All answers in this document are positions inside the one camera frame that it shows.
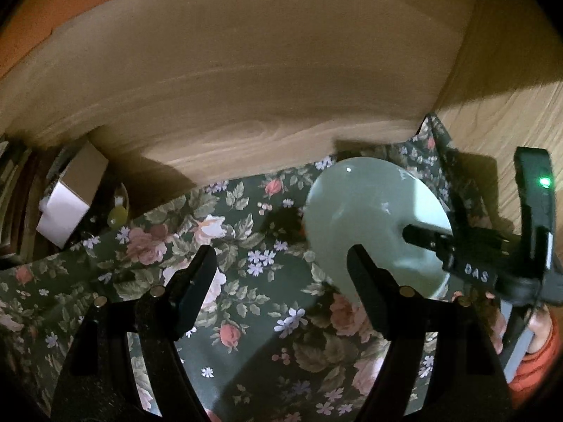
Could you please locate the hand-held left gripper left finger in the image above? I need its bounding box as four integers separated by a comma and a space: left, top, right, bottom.
52, 244, 218, 422

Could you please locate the person's right hand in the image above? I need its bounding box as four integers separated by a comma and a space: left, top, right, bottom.
484, 290, 550, 357

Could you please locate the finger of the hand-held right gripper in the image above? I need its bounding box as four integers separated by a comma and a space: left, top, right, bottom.
402, 224, 455, 270

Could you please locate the person's right forearm orange sleeve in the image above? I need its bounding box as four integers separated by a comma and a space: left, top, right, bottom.
508, 316, 563, 409

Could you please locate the white and brown cardboard box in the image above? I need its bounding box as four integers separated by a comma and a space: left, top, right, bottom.
36, 141, 110, 249

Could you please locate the mint green plate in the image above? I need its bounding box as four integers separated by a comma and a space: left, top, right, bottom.
303, 157, 454, 302

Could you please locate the dark floral tablecloth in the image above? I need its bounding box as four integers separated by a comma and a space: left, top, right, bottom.
0, 112, 529, 422

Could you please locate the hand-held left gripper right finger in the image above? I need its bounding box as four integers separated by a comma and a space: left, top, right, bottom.
347, 245, 515, 422

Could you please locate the small yellow green thing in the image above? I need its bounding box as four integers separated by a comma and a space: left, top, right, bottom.
108, 185, 130, 229

